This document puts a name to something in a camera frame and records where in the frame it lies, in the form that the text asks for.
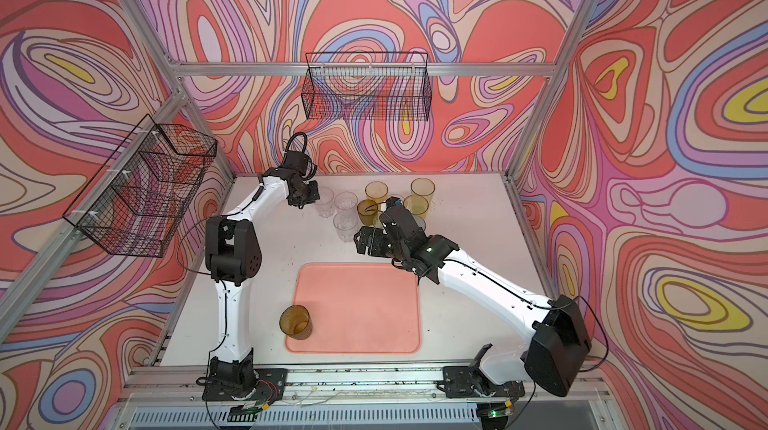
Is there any clear glass tumbler front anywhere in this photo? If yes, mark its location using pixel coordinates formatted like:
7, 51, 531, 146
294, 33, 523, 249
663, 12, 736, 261
333, 210, 361, 243

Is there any clear faceted glass tumbler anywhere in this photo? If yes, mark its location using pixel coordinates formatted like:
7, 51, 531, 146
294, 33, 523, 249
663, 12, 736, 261
313, 187, 336, 219

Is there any pink plastic tray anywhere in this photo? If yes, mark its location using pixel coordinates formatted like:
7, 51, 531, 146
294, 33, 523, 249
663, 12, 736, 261
285, 263, 421, 354

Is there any dark olive dotted glass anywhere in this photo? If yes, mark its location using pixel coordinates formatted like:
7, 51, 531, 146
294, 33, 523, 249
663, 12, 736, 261
279, 305, 313, 340

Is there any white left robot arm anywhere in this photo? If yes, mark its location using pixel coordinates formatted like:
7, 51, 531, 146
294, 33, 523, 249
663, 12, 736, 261
205, 150, 319, 392

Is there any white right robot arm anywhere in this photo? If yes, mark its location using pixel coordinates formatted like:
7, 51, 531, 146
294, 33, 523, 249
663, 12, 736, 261
353, 198, 591, 397

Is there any small dark amber glass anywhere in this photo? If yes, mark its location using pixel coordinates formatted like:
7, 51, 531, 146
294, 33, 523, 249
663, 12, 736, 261
356, 199, 379, 227

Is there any yellow tall glass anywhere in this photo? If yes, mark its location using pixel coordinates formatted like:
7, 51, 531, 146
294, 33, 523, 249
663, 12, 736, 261
403, 194, 430, 219

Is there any amber glass tumbler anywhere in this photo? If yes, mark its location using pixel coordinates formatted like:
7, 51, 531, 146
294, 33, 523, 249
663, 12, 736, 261
365, 181, 389, 203

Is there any yellow-green tall glass back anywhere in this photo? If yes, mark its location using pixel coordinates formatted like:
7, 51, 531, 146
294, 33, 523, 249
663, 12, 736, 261
410, 177, 436, 201

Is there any black wire basket back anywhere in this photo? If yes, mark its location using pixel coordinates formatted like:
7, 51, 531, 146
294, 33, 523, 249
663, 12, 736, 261
301, 51, 432, 122

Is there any black wire basket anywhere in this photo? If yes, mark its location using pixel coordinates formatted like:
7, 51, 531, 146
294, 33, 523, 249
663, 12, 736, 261
301, 51, 432, 122
62, 115, 218, 258

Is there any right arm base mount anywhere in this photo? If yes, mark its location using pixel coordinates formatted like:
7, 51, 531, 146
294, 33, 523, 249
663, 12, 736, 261
436, 344, 526, 401

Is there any black wire basket left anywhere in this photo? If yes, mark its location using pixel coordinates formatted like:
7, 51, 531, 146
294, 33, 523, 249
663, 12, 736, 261
62, 115, 218, 258

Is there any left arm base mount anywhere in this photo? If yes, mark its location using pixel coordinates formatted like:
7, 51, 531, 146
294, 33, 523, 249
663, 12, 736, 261
196, 361, 288, 403

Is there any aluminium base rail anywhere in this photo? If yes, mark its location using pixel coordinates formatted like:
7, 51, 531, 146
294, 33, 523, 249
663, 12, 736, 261
106, 361, 625, 429

